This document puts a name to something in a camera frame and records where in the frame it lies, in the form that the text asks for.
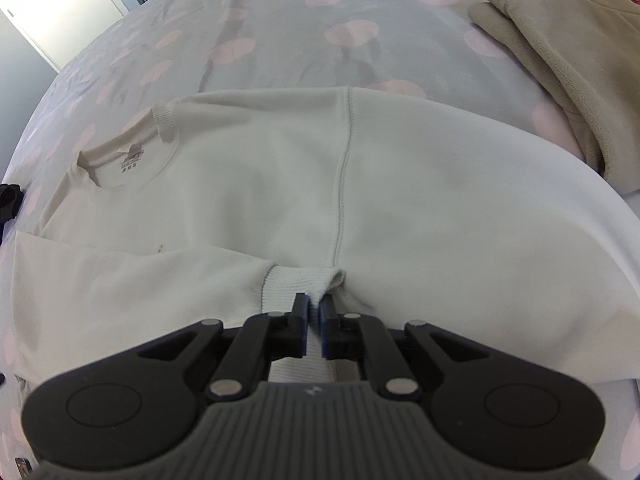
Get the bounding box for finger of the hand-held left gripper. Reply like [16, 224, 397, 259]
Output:
[0, 184, 25, 224]

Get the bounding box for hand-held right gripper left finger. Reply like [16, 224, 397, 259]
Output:
[140, 293, 310, 402]

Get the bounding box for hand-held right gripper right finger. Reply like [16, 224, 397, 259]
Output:
[318, 293, 494, 402]

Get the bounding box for white sweatshirt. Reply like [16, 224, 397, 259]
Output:
[10, 86, 640, 402]

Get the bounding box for white door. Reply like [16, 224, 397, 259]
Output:
[0, 0, 129, 72]

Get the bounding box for bed with dotted sheet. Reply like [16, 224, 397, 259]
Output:
[0, 0, 640, 480]

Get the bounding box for beige fleece garment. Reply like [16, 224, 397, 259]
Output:
[467, 0, 640, 197]

